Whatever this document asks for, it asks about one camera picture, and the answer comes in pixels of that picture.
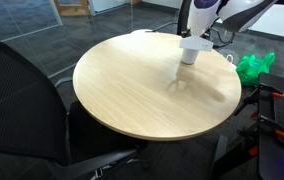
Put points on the black equipment cart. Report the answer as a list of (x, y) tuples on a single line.
[(272, 156)]

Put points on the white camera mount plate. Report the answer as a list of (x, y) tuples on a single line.
[(195, 43)]

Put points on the white cup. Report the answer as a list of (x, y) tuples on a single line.
[(189, 57)]

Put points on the black mesh office chair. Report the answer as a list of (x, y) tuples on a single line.
[(18, 110)]

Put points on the green plastic bag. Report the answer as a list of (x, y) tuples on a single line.
[(252, 70)]

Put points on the wooden shelf unit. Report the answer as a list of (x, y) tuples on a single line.
[(72, 11)]

